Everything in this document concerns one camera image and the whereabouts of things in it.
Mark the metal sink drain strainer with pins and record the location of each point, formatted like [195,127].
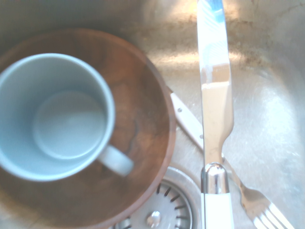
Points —
[171,202]

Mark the grey ceramic mug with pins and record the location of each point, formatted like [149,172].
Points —
[59,119]

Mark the brown wooden bowl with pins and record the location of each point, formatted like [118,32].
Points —
[138,95]

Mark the stainless steel double sink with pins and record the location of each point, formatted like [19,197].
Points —
[262,119]

